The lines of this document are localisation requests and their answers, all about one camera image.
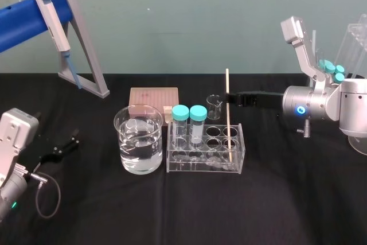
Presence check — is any clear acrylic test tube rack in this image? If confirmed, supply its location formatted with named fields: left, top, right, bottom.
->
left=166, top=121, right=246, bottom=174

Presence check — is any right wrist cable silver plug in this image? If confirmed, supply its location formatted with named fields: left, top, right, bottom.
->
left=296, top=118, right=312, bottom=138

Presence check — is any thin wooden stick thermometer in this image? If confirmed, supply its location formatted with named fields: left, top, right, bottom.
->
left=225, top=68, right=233, bottom=162

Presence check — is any large tube with teal cap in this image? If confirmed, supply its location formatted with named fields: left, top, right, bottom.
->
left=315, top=48, right=336, bottom=75

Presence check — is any clear slanted acrylic rack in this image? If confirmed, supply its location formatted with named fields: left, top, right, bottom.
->
left=311, top=13, right=367, bottom=85

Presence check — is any blue cylinder bar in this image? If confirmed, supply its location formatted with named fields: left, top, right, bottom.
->
left=0, top=0, right=76, bottom=54

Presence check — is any clear tube with teal cap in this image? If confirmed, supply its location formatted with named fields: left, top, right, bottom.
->
left=171, top=104, right=190, bottom=150
left=189, top=104, right=208, bottom=151

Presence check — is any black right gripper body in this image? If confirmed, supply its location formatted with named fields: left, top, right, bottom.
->
left=255, top=91, right=285, bottom=109

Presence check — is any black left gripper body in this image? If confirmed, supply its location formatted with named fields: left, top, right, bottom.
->
left=15, top=153, right=58, bottom=181

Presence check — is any small empty glass beaker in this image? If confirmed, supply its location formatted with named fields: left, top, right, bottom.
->
left=206, top=94, right=224, bottom=120

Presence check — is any dark left wrist cable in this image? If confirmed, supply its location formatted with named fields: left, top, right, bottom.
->
left=26, top=171, right=62, bottom=219

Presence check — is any large glass beaker with water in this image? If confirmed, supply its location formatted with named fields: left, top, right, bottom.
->
left=114, top=104, right=164, bottom=175

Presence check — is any black table cloth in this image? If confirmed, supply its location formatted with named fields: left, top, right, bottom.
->
left=0, top=72, right=367, bottom=245

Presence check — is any white pipette with blue tip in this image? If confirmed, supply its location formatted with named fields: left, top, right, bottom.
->
left=30, top=0, right=83, bottom=90

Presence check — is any brown pipette tip box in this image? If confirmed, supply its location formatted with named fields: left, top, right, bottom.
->
left=128, top=86, right=179, bottom=127

